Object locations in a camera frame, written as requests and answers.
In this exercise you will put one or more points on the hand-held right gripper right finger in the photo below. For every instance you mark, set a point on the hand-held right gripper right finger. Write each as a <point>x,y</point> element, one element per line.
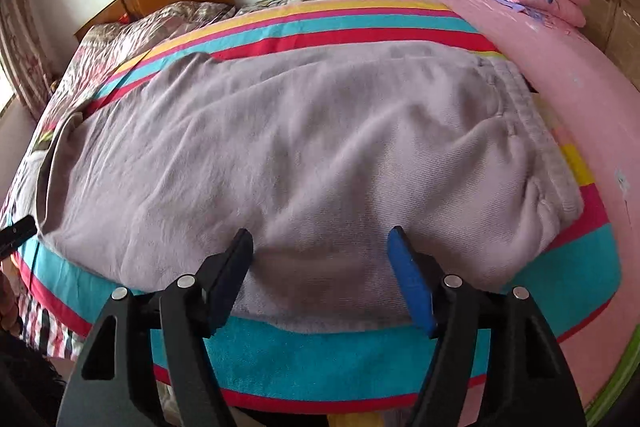
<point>410,279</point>

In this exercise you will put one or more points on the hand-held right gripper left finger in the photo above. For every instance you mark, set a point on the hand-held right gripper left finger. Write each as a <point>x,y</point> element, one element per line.
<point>239,259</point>

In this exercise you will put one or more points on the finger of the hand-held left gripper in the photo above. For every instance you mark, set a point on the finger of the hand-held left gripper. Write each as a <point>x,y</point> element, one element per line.
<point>17,234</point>

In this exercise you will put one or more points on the lilac knit sweatshirt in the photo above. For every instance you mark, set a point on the lilac knit sweatshirt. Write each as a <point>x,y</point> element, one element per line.
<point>300,157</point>

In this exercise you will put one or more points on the person's dark clothing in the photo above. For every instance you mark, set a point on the person's dark clothing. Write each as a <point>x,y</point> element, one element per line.
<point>25,382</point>

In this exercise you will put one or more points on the patterned curtain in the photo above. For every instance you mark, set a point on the patterned curtain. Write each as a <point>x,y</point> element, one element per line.
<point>25,47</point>

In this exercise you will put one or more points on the brown floral quilt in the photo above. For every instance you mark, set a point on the brown floral quilt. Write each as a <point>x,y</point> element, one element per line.
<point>125,37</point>

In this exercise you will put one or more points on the colourful striped blanket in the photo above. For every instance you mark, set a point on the colourful striped blanket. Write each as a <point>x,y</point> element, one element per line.
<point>350,24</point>

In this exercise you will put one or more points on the pink bed sheet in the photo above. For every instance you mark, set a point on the pink bed sheet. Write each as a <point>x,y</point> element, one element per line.
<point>575,72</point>

